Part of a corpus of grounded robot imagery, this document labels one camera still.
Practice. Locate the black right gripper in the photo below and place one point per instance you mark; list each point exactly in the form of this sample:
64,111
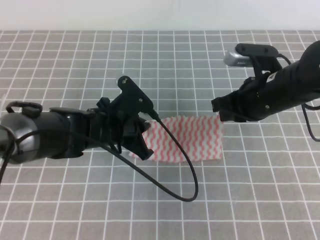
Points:
266,95

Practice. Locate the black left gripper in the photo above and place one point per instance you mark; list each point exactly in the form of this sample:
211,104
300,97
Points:
113,123

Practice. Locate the pink wavy striped towel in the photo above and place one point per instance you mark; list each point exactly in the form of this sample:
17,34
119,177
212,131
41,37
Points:
199,136

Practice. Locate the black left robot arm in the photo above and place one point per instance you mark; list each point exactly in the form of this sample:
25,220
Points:
27,133

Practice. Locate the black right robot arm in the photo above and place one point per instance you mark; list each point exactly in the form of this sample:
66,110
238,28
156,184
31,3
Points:
308,68

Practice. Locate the grey checked tablecloth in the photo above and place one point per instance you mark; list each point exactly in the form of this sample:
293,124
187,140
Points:
265,187

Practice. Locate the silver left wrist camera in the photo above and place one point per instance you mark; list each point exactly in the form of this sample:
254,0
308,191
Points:
132,99

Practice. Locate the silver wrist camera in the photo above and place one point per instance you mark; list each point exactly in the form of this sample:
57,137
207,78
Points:
132,99
262,58

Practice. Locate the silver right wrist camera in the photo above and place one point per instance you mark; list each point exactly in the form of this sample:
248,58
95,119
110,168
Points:
262,58

